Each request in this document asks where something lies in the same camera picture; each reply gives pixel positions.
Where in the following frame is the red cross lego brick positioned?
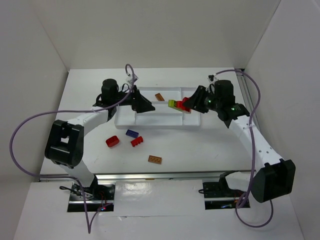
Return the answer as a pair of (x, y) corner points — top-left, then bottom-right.
(177, 97), (192, 114)

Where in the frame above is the red and brown lego stack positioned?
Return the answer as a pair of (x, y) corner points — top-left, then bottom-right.
(155, 93), (165, 102)

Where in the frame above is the green lego brick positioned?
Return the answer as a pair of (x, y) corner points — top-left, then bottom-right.
(168, 99), (177, 109)

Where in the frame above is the purple lego brick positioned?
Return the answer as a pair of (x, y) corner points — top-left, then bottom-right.
(125, 129), (139, 139)

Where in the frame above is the red ridged lego brick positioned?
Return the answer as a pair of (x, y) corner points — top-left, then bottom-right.
(130, 136), (144, 147)

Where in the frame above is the red rounded lego brick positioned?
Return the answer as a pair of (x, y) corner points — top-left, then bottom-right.
(105, 135), (120, 148)

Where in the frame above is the brown lego plate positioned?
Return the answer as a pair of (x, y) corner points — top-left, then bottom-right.
(148, 155), (162, 165)

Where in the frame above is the tan lego plate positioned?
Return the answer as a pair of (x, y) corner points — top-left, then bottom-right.
(175, 107), (191, 114)

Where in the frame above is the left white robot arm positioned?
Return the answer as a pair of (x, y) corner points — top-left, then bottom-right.
(44, 78), (156, 195)

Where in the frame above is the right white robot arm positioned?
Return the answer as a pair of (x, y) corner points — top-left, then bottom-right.
(182, 80), (296, 203)

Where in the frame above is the white divided sorting tray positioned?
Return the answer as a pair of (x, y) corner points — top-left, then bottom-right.
(114, 87), (201, 130)

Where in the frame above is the aluminium rail right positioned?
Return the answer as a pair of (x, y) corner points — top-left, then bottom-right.
(234, 67), (276, 178)

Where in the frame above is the aluminium rail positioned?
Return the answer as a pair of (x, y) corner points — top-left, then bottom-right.
(234, 67), (276, 178)
(38, 170), (276, 182)

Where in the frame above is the aluminium rail front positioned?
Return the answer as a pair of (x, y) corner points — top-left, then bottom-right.
(38, 170), (276, 182)

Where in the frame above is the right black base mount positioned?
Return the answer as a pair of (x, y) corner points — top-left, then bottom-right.
(198, 181), (244, 210)

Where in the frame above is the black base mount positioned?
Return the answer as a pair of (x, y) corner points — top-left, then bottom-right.
(59, 183), (115, 213)
(198, 181), (244, 210)

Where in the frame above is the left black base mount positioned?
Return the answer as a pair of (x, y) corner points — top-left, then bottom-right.
(59, 183), (115, 213)

